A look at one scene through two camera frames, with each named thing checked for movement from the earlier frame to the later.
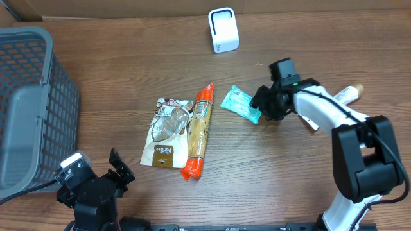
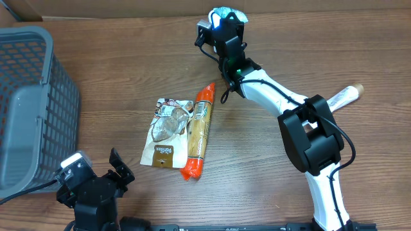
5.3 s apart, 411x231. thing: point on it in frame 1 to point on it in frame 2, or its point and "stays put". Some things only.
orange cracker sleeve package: (198, 132) stays put
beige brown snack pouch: (167, 141) stays put
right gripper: (262, 102) to (241, 27)
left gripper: (121, 169) stays put
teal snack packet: (237, 101) to (218, 13)
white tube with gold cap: (344, 97) stays put
